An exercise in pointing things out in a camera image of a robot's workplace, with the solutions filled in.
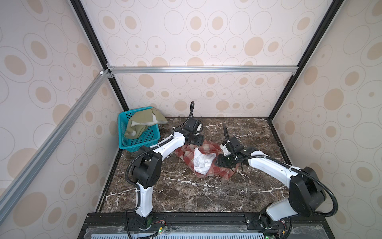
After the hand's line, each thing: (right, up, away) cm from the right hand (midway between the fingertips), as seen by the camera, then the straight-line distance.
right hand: (217, 163), depth 86 cm
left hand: (-8, +15, +5) cm, 18 cm away
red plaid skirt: (-8, +1, +6) cm, 10 cm away
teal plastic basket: (-47, +14, +21) cm, 53 cm away
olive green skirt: (-49, +26, +15) cm, 58 cm away
